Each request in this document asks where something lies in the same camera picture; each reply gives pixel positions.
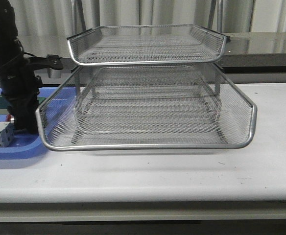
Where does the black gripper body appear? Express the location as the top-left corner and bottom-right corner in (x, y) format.
(0, 55), (63, 134)

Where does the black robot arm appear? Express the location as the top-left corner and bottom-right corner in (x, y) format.
(0, 0), (63, 134)

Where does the green electrical terminal block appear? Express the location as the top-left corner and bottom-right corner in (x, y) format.
(0, 94), (46, 117)

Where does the blue plastic tray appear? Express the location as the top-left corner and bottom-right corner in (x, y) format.
(0, 87), (78, 160)

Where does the white grey curtain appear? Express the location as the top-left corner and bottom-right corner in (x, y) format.
(11, 0), (286, 36)

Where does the grey stone counter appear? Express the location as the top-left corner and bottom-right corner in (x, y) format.
(19, 32), (286, 73)

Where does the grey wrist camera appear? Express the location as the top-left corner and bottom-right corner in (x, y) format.
(47, 68), (62, 79)

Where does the silver wire rack frame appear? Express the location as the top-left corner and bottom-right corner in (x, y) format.
(71, 0), (231, 145)

